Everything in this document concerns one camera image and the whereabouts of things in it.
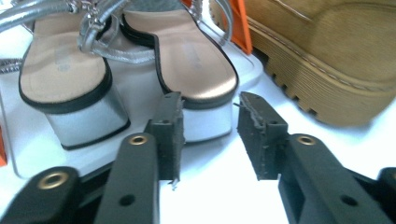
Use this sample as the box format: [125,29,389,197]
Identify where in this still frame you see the sneakers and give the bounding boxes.
[78,0,240,144]

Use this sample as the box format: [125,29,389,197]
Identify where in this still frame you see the silver strap block-heel sandal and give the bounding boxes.
[0,0,132,151]

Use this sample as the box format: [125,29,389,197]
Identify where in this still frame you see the tan suede boot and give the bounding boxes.
[209,0,396,127]

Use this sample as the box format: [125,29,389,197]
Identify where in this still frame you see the white shoe rack orange posts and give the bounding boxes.
[0,0,264,180]

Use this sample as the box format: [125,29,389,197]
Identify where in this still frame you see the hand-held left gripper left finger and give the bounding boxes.
[144,91,186,183]

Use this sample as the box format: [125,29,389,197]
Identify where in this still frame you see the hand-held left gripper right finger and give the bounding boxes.
[236,91,290,181]

